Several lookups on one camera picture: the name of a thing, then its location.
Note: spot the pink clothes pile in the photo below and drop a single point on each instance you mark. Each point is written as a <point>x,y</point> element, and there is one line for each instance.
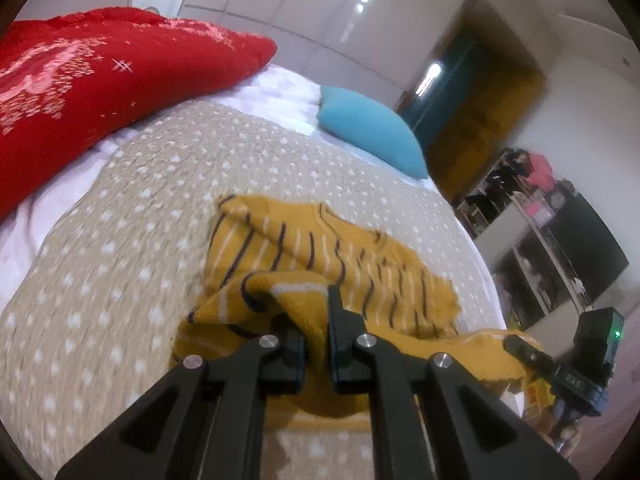
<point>541,176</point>

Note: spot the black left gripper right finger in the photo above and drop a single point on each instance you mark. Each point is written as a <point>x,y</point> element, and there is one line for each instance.
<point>431,419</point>

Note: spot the black television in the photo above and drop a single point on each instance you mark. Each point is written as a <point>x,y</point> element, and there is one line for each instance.
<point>587,245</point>

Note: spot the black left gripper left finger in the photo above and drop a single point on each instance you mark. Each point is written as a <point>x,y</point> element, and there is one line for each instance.
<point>203,419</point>

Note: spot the red snowflake blanket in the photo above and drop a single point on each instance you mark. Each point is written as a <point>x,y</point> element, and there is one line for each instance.
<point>70,81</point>

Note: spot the teal pillow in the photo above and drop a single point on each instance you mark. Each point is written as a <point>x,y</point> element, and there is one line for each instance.
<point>372,127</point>

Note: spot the yellow striped knit sweater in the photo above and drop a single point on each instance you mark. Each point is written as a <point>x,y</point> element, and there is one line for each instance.
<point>268,257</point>

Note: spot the beige white-dotted quilt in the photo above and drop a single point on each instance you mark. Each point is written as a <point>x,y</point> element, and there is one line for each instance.
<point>92,325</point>

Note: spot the brown wooden door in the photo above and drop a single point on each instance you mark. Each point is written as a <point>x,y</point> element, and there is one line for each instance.
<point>472,138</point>

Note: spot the white shelf unit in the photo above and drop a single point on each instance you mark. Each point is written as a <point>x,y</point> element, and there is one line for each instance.
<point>506,218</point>

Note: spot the white glossy wardrobe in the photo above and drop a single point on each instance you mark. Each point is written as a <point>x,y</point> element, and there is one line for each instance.
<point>378,47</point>

